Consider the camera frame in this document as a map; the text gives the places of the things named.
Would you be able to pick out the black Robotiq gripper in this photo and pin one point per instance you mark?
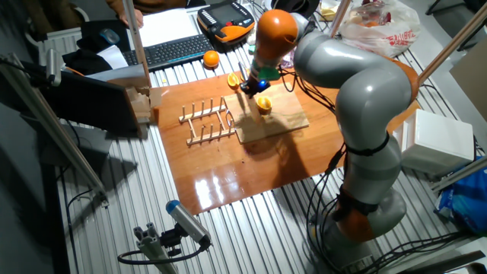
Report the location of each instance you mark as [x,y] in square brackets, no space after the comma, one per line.
[260,84]

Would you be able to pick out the cut orange piece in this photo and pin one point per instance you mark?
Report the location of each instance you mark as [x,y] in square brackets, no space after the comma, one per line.
[264,104]

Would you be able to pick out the forearm in brown sleeve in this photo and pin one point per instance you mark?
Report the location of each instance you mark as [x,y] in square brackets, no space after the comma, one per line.
[118,4]

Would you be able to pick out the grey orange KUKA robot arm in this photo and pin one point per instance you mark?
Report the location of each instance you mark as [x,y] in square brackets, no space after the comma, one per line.
[365,95]

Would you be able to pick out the whole orange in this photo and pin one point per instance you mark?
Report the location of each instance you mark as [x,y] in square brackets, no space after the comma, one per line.
[211,59]

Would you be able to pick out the person hand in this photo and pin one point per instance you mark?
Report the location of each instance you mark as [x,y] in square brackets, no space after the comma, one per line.
[131,18]

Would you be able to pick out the orange wedge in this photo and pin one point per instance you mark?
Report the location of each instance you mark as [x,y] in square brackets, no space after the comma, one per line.
[233,81]
[248,75]

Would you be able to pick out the bamboo cutting board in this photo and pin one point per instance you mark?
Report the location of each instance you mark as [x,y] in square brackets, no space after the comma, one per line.
[281,122]

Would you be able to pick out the wooden peg dish rack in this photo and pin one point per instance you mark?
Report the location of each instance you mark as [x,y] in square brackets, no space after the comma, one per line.
[207,122]

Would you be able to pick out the white garlic bulb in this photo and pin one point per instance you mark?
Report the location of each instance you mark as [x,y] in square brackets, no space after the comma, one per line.
[251,38]

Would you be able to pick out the orange black teach pendant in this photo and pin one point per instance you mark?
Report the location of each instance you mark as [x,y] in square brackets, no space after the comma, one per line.
[226,23]

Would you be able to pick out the reddish glossy wooden board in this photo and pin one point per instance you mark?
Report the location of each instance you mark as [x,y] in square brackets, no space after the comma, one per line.
[228,171]

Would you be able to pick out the black keyboard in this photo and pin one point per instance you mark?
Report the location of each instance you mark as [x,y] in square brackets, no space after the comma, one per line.
[171,51]

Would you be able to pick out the black filament spool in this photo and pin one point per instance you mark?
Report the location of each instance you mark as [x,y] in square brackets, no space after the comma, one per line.
[295,7]

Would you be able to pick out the large white paper sheet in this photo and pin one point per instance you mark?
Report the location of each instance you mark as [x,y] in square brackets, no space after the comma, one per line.
[167,26]

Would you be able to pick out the small white paper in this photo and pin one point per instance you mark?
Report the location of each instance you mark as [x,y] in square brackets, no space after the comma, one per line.
[113,56]

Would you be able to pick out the white red-print plastic bag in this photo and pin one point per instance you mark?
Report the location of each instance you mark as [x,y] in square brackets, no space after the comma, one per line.
[380,34]

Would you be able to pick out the dark computer mouse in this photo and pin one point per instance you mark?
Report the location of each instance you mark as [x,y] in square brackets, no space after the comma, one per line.
[109,36]

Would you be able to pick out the black monitor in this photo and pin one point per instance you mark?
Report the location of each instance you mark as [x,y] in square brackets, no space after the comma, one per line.
[91,102]

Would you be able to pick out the black cloth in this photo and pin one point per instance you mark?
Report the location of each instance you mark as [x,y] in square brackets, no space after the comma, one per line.
[83,57]

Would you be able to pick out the white drawer box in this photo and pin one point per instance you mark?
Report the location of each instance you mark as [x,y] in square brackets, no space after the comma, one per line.
[437,141]

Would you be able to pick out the white ribbed rack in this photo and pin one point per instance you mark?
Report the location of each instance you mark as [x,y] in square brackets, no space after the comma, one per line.
[61,42]

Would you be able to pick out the brown cardboard panel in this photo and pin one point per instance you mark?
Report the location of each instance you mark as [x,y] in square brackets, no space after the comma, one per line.
[472,80]

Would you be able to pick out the blue plastic bag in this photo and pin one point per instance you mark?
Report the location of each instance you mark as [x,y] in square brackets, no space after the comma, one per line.
[464,198]

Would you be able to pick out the aluminium frame post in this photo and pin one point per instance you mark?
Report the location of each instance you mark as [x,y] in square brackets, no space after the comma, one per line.
[339,17]
[460,173]
[53,125]
[452,43]
[137,45]

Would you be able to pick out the grey camera with blue end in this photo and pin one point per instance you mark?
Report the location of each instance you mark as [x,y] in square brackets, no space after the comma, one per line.
[188,221]

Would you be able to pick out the short aluminium profile mount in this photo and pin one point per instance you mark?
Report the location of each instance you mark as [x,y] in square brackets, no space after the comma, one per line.
[152,247]

